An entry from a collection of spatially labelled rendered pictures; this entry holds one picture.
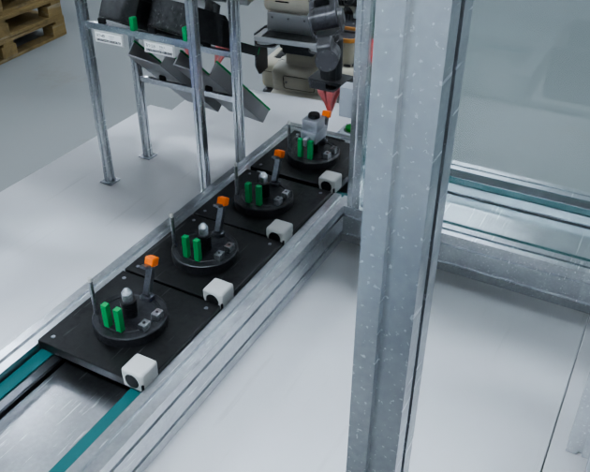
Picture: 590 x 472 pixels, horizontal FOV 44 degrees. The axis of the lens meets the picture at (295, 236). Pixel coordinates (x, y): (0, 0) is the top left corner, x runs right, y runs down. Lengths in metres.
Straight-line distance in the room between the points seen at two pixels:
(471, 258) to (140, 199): 0.88
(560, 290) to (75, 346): 1.00
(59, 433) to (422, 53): 1.01
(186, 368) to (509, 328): 0.68
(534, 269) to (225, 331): 0.69
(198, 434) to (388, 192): 0.91
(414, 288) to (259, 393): 0.89
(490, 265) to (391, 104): 1.22
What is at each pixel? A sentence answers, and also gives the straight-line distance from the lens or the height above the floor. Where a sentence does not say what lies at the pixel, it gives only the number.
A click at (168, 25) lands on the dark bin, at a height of 1.32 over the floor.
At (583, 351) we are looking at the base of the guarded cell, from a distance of 1.57.
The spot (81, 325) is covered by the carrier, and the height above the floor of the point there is 0.97.
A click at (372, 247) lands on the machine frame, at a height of 1.57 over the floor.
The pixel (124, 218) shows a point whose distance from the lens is 1.90.
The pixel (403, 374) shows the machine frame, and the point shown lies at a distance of 0.57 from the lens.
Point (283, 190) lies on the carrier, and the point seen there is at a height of 0.99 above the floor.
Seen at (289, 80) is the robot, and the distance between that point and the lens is 2.70.
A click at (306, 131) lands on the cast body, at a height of 1.06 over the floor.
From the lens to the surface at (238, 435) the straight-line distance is 1.32.
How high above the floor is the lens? 1.86
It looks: 34 degrees down
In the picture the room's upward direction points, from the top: straight up
